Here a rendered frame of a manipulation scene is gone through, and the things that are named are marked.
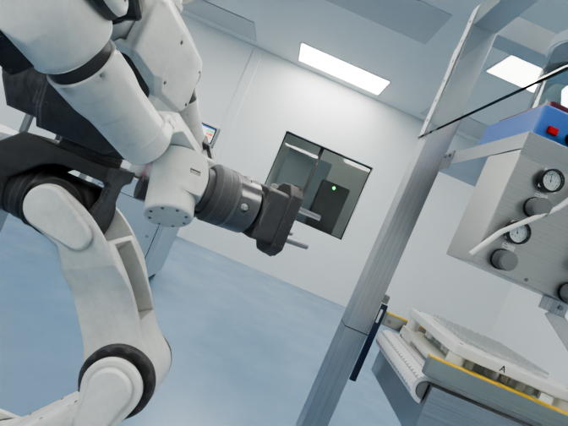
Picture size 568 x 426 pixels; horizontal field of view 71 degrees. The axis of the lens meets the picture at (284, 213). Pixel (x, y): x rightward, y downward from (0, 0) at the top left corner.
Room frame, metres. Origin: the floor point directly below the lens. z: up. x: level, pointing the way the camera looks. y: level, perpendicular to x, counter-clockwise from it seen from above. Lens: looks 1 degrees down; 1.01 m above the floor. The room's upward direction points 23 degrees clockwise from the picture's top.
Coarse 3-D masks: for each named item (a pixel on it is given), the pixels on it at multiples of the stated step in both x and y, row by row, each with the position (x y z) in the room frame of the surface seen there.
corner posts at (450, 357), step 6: (408, 324) 0.92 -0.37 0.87; (414, 324) 0.91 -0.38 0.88; (414, 330) 0.91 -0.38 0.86; (450, 354) 0.71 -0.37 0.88; (450, 360) 0.70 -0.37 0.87; (456, 360) 0.70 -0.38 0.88; (462, 360) 0.70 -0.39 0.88; (552, 402) 0.72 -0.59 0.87; (558, 402) 0.71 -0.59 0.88; (564, 402) 0.70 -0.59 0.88; (564, 408) 0.70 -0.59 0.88
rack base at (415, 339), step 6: (402, 330) 0.93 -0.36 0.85; (408, 330) 0.90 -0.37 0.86; (402, 336) 0.91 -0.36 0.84; (408, 336) 0.88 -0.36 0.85; (414, 336) 0.86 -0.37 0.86; (420, 336) 0.88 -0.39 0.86; (408, 342) 0.87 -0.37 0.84; (414, 342) 0.85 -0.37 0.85; (420, 342) 0.82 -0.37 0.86; (426, 342) 0.84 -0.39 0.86; (420, 348) 0.81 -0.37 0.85; (426, 348) 0.79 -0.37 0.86; (432, 348) 0.81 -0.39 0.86; (426, 354) 0.78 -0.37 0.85; (432, 354) 0.76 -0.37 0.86; (438, 354) 0.77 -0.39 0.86; (546, 402) 0.76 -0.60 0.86
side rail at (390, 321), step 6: (384, 318) 0.95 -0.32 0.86; (390, 318) 0.95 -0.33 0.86; (396, 318) 0.95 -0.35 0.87; (384, 324) 0.95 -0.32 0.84; (390, 324) 0.95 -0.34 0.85; (396, 324) 0.95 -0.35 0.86; (402, 324) 0.95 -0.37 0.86; (396, 330) 0.95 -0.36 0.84; (420, 330) 0.95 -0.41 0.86; (552, 396) 0.95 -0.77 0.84
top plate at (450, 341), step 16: (416, 320) 0.88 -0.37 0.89; (432, 320) 0.86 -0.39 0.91; (448, 336) 0.73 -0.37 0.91; (464, 352) 0.70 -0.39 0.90; (480, 352) 0.70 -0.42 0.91; (496, 368) 0.70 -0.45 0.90; (512, 368) 0.70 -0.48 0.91; (528, 384) 0.70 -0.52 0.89; (544, 384) 0.70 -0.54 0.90; (560, 384) 0.74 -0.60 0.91
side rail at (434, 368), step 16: (432, 368) 0.67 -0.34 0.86; (448, 368) 0.67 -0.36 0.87; (448, 384) 0.67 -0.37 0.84; (464, 384) 0.67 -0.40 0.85; (480, 384) 0.67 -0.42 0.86; (496, 400) 0.67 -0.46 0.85; (512, 400) 0.67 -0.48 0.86; (528, 400) 0.68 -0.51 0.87; (528, 416) 0.68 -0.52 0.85; (544, 416) 0.68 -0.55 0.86; (560, 416) 0.68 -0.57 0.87
